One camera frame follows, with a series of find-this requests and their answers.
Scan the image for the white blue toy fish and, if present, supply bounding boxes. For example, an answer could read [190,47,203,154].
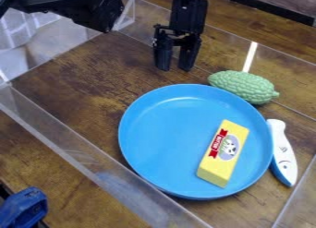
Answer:
[267,119,298,187]

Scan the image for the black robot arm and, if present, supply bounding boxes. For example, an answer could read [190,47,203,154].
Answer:
[0,0,209,71]

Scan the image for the yellow toy butter block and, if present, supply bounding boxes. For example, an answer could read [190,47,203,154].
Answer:
[197,120,249,187]

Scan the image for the clear acrylic enclosure wall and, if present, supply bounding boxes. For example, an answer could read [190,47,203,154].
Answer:
[0,0,316,228]

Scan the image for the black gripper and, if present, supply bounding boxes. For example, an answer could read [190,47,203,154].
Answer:
[153,0,209,72]

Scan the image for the blue clamp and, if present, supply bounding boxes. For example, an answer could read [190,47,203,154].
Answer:
[0,186,49,228]

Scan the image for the blue round plate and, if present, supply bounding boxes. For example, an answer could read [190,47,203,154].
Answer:
[118,84,273,199]

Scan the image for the green bumpy toy gourd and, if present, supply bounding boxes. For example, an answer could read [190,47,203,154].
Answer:
[208,70,280,104]

